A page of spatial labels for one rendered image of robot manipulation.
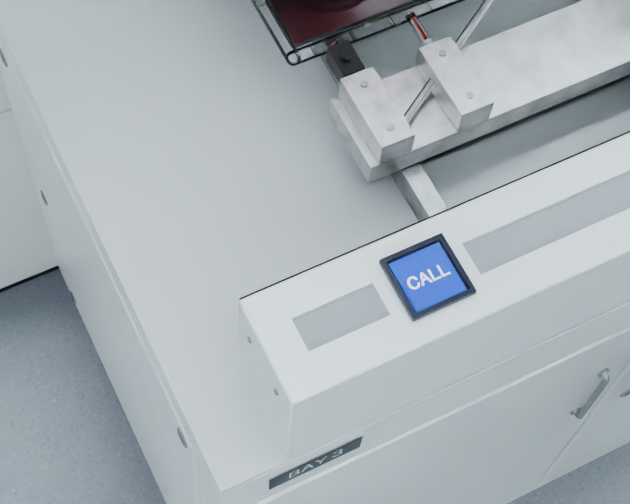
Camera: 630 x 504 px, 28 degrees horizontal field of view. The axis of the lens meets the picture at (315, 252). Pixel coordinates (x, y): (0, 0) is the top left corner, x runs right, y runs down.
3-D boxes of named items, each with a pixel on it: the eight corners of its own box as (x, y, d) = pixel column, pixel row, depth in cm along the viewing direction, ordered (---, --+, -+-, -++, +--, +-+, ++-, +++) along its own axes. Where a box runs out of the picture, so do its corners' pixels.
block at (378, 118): (337, 96, 114) (339, 77, 111) (370, 82, 115) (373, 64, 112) (378, 164, 111) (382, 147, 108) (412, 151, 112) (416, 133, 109)
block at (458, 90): (414, 65, 116) (418, 46, 113) (446, 53, 117) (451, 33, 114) (456, 132, 113) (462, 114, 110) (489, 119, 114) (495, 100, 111)
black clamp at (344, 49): (325, 61, 115) (326, 44, 113) (346, 53, 116) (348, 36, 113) (342, 90, 114) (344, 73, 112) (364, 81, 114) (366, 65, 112)
